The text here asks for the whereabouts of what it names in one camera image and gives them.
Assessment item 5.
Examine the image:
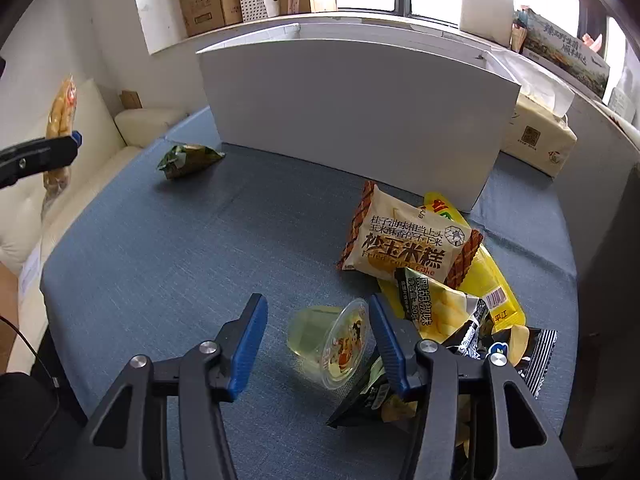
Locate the clear round cracker packet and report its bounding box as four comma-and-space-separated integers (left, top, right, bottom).
41, 74, 81, 221

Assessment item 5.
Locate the yellow red-label snack packet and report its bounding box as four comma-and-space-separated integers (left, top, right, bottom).
377, 191, 527, 333

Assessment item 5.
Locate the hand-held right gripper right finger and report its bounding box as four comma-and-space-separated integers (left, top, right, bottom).
369, 294, 576, 480

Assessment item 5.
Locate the small white container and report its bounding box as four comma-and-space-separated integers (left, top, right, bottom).
607, 67, 640, 123

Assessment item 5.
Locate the black yellow chips packet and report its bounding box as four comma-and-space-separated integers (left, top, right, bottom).
394, 266, 490, 343
326, 347, 418, 429

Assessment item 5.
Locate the beige tissue pack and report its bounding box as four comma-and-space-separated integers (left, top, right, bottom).
500, 77, 578, 178

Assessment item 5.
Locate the landscape printed long box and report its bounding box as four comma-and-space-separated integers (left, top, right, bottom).
511, 6, 612, 100

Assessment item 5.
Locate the black cable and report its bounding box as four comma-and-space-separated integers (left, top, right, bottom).
0, 315, 61, 391

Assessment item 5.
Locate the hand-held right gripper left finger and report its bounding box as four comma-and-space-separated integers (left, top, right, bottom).
85, 293, 269, 480

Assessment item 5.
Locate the clear jelly cup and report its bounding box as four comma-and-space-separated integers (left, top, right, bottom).
286, 297, 377, 392

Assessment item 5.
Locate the white cardboard box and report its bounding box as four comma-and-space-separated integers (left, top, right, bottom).
196, 22, 523, 213

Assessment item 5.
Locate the blue fabric table cover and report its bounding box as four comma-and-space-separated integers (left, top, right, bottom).
39, 105, 581, 480

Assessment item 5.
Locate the plain white box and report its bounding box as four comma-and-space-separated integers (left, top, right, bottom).
459, 0, 516, 43

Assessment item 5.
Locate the pale green chips packet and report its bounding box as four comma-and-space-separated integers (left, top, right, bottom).
157, 143, 226, 181

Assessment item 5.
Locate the beige brown-edged cake packet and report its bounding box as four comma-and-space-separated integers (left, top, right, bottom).
336, 180, 485, 288

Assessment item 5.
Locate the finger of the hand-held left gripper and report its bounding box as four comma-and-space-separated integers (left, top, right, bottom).
0, 131, 83, 191

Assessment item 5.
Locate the white sofa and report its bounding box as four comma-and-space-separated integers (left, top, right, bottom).
0, 77, 188, 376

